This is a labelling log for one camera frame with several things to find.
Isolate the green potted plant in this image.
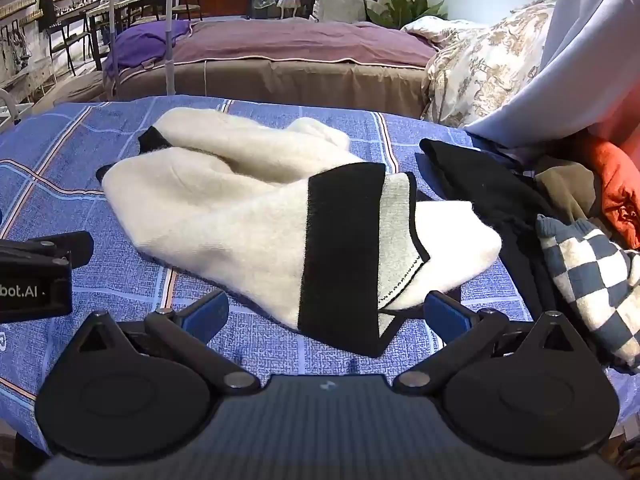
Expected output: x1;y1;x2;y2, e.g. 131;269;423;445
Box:
367;0;448;31

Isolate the blue white checkered garment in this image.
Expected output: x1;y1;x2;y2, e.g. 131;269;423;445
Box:
535;214;640;368

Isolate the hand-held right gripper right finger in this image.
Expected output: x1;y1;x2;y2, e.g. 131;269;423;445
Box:
392;291;578;395

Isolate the orange garment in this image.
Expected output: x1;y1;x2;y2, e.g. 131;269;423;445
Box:
582;135;640;251

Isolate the mauve bed cover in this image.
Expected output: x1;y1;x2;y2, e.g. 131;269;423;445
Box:
170;17;440;68

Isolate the white bed rail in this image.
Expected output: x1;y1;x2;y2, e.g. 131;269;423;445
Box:
0;87;35;127

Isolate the long work table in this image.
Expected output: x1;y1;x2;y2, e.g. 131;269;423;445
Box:
87;0;167;61

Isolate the white arched lamp stand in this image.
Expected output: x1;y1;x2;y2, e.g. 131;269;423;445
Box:
102;0;181;101

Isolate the wooden chair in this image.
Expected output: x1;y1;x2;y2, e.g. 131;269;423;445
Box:
172;0;203;22

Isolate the floral print duvet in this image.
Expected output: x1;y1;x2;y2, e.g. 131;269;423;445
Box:
400;0;558;128

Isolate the olive brown garment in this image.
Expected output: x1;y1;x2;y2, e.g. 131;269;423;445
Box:
532;155;613;238

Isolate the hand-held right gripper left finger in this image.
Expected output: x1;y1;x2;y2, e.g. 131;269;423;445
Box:
75;290;261;395

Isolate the black garment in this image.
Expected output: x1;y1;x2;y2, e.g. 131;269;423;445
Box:
415;137;601;356

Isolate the pale lavender cloth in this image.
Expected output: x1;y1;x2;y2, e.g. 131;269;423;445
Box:
465;0;640;148

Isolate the blue plaid bed sheet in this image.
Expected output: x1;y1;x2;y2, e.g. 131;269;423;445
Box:
0;95;640;456

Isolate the cream cushion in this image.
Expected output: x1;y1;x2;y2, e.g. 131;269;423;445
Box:
319;0;368;23

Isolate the cream sweater with black trim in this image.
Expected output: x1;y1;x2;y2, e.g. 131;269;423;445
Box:
97;107;502;358

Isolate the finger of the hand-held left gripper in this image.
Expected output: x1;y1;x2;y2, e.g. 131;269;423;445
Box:
0;231;94;275

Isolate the purple blanket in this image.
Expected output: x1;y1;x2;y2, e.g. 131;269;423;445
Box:
102;22;193;73

